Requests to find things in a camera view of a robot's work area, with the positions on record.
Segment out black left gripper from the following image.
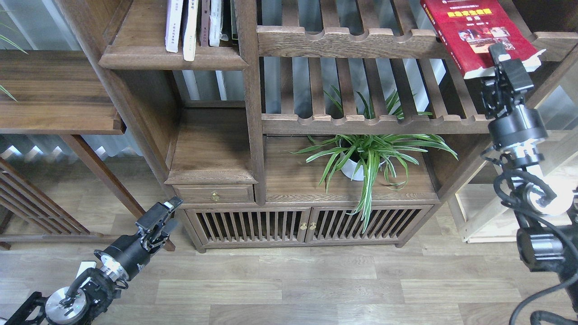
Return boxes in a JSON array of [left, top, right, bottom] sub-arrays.
[[94, 197, 183, 281]]

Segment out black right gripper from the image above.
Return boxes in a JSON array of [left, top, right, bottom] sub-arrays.
[[482, 42, 548, 156]]

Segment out red cover book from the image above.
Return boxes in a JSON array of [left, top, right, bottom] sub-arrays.
[[420, 0, 543, 79]]

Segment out yellow green cover book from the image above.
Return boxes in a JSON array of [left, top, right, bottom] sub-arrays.
[[182, 0, 200, 61]]

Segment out pale lavender cover book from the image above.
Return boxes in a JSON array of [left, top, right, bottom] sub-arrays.
[[165, 0, 184, 53]]

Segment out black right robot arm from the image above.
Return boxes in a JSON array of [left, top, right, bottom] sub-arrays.
[[482, 43, 578, 325]]

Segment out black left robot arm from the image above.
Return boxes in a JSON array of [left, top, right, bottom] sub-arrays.
[[1, 197, 182, 325]]

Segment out brass drawer knob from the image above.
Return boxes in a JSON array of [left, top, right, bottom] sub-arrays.
[[210, 191, 220, 202]]

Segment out white bar on floor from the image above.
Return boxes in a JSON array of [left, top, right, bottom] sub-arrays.
[[76, 260, 97, 278]]

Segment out dark wooden bookshelf cabinet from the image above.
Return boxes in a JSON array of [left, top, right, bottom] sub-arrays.
[[56, 0, 490, 252]]

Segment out spider plant green leaves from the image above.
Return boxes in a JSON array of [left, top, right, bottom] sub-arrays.
[[289, 85, 458, 234]]

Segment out dark wooden side table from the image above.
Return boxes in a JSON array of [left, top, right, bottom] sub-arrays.
[[0, 50, 176, 252]]

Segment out white plant pot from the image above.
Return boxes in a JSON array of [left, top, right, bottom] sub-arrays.
[[341, 157, 370, 181]]

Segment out white spine upright book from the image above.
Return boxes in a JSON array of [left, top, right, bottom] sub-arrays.
[[209, 0, 229, 47]]

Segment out dark green upright book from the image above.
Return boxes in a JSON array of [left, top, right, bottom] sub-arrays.
[[229, 0, 239, 45]]

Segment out brown spine upright book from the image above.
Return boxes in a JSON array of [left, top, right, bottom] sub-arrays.
[[199, 0, 210, 47]]

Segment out green leaves at left edge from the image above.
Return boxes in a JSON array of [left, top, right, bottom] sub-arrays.
[[0, 34, 29, 102]]

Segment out light wooden shelf frame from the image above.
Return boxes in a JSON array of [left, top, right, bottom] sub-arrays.
[[448, 58, 578, 243]]

